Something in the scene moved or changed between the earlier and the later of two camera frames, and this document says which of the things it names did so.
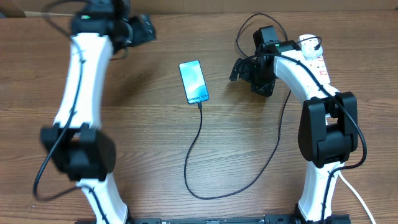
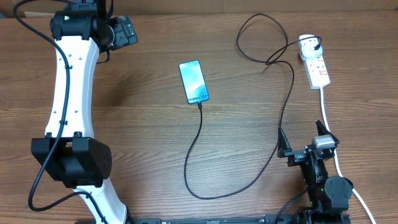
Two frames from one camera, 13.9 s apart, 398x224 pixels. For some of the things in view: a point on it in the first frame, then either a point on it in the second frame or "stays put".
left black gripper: x=138 y=35 -> x=125 y=33
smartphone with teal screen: x=193 y=81 stays put
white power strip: x=319 y=70 stays put
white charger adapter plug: x=308 y=43 stays put
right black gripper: x=265 y=89 -> x=296 y=156
